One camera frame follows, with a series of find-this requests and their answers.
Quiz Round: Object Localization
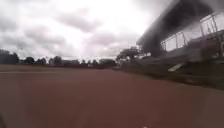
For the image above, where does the dark grass strip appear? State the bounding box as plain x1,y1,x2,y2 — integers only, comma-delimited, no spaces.
113,59,224,90

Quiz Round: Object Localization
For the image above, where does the tree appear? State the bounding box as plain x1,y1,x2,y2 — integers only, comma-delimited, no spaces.
115,45,148,64

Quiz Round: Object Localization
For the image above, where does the large building with glass front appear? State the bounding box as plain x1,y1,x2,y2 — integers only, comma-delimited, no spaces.
135,0,224,66

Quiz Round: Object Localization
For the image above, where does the pale ground strip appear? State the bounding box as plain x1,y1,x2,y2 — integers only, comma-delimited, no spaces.
0,64,68,74

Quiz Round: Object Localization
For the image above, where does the row of distant trees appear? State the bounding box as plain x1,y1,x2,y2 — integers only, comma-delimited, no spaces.
0,49,118,68

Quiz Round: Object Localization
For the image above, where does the reddish brown paved ground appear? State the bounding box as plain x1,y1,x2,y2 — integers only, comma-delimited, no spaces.
0,68,224,128

